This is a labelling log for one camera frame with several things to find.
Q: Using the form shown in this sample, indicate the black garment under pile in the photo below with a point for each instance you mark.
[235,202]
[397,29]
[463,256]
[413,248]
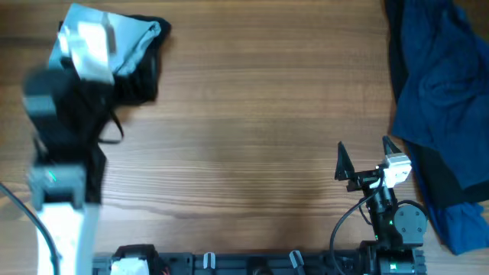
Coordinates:
[437,182]

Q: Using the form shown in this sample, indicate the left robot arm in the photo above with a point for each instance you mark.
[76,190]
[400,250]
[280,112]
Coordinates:
[66,176]

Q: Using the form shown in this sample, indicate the dark blue garment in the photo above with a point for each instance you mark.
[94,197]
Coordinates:
[444,106]

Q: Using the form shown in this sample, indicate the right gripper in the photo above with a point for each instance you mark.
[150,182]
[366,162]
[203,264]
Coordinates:
[367,178]

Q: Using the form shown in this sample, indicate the light blue denim shorts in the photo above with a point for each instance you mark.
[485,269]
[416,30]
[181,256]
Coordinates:
[102,45]

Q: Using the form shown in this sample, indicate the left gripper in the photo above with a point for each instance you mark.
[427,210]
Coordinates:
[71,102]

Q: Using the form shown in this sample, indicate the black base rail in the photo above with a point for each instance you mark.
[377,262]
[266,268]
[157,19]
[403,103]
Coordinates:
[294,262]

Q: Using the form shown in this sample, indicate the folded black garment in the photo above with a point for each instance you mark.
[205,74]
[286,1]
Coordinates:
[140,86]

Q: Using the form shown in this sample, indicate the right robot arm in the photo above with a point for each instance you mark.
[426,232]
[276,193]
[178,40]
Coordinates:
[399,226]

